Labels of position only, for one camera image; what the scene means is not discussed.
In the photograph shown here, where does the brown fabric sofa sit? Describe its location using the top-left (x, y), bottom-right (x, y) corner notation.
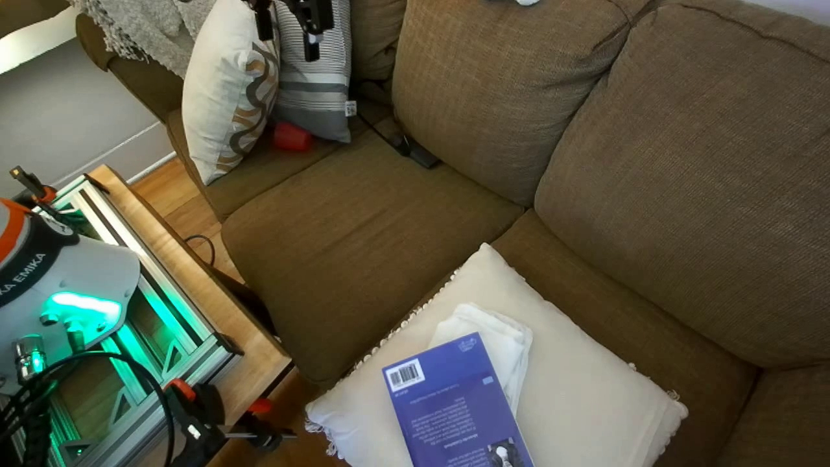
top-left (75, 0), bottom-right (830, 467)

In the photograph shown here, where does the brown sofa back cushion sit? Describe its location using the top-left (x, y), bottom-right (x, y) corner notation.
top-left (533, 0), bottom-right (830, 373)
top-left (389, 0), bottom-right (659, 210)

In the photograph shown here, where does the grey striped throw pillow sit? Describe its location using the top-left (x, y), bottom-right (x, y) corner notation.
top-left (271, 0), bottom-right (359, 144)

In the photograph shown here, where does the white patterned throw pillow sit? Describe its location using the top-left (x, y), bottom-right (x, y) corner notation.
top-left (180, 0), bottom-right (283, 186)

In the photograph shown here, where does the grey knitted blanket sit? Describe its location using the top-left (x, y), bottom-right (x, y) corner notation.
top-left (79, 0), bottom-right (218, 79)

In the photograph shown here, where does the black orange bar clamp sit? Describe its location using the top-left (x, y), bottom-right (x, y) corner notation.
top-left (9, 164), bottom-right (61, 210)
top-left (163, 375), bottom-right (290, 467)

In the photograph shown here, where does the wooden table board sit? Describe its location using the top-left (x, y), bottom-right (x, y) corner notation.
top-left (87, 164), bottom-right (296, 424)

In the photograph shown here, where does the blue book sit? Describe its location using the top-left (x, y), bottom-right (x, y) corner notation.
top-left (381, 331), bottom-right (538, 467)

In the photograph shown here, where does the white square lace pillow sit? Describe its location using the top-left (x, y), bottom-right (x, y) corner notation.
top-left (303, 240), bottom-right (694, 467)

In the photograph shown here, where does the black floor cable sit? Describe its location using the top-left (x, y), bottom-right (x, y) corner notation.
top-left (183, 231), bottom-right (280, 336)

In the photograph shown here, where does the metal frame with green light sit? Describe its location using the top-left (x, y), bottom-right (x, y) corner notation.
top-left (15, 172), bottom-right (245, 467)

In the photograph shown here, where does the black cable bundle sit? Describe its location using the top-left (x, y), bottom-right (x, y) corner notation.
top-left (0, 347), bottom-right (180, 467)

